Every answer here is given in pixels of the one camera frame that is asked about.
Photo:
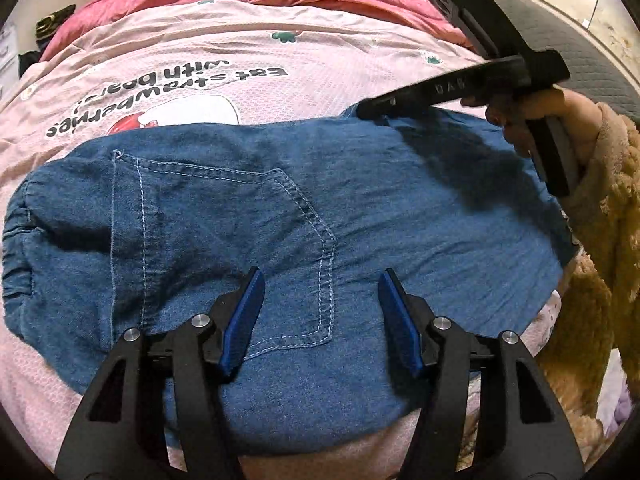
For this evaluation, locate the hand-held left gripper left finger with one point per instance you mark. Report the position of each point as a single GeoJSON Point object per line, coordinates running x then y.
{"type": "Point", "coordinates": [244, 321]}

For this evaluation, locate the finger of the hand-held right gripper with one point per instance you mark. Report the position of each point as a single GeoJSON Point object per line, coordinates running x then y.
{"type": "Point", "coordinates": [430, 91]}

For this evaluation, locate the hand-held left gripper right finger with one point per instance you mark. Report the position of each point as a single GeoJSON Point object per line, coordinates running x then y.
{"type": "Point", "coordinates": [397, 321]}

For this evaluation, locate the blue denim pants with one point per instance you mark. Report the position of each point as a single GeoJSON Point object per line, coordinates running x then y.
{"type": "Point", "coordinates": [300, 210]}

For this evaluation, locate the person's right forearm yellow sleeve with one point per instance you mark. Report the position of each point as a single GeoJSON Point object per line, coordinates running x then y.
{"type": "Point", "coordinates": [607, 175]}

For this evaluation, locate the person's right hand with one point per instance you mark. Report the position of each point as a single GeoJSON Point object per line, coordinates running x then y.
{"type": "Point", "coordinates": [506, 116]}

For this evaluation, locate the grey quilted headboard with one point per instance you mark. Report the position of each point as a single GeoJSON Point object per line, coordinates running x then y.
{"type": "Point", "coordinates": [590, 50]}

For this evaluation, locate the pink strawberry printed blanket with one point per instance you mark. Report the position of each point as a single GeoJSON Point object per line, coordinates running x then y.
{"type": "Point", "coordinates": [325, 50]}

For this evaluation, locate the yellow fleece robe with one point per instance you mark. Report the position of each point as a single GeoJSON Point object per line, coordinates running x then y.
{"type": "Point", "coordinates": [590, 340]}

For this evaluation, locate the lavender cloth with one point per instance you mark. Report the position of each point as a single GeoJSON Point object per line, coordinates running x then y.
{"type": "Point", "coordinates": [620, 400]}

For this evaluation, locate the dark cloth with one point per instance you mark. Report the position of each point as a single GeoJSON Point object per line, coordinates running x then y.
{"type": "Point", "coordinates": [30, 65]}

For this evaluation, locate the pile of folded clothes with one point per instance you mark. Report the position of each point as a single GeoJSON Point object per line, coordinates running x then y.
{"type": "Point", "coordinates": [52, 22]}

